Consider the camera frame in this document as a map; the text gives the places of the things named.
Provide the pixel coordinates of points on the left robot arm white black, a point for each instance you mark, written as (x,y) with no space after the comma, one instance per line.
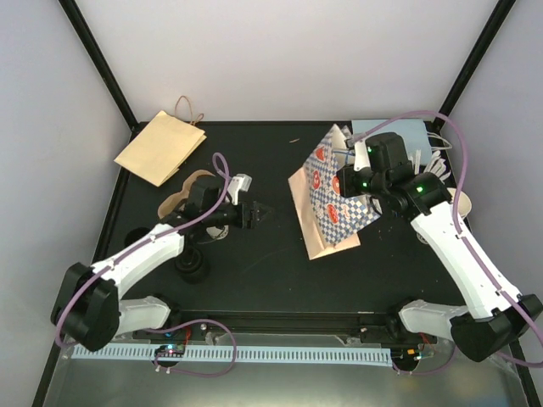
(90,306)

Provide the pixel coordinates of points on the black frame post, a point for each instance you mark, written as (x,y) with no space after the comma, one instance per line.
(490,30)
(94,51)

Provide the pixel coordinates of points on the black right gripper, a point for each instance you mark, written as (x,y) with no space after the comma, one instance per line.
(348,189)

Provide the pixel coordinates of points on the small electronics board left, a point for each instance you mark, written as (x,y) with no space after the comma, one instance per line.
(169,351)

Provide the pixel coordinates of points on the small electronics board right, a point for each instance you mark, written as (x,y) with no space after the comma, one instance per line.
(410,356)

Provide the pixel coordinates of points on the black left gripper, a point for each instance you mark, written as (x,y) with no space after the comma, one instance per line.
(251,222)

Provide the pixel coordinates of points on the right black frame post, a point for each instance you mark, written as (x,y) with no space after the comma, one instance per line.
(490,30)

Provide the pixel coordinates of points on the light blue slotted cable duct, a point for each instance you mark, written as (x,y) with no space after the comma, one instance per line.
(243,354)

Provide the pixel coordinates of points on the stack of black lids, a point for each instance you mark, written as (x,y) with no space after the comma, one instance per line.
(192,266)

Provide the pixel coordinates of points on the small electronics board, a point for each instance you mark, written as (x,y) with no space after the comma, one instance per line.
(410,356)
(169,351)

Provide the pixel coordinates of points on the stack of paper cups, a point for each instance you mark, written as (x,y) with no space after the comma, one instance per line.
(464,203)

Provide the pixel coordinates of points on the brown cardboard cup carrier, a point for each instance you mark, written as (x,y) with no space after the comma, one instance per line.
(170,203)

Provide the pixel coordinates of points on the white paper coffee cup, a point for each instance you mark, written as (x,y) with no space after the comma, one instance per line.
(217,233)

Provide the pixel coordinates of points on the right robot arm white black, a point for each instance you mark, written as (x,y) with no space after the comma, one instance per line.
(495,313)

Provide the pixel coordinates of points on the left black frame post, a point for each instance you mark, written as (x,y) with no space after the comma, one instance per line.
(94,51)

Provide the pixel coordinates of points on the blue checkered paper bag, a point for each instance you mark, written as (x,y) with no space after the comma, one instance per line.
(329,222)

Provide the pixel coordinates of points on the brown kraft paper bag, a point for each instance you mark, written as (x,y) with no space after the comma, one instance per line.
(158,150)

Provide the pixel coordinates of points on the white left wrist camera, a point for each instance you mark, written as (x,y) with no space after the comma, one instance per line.
(239,183)

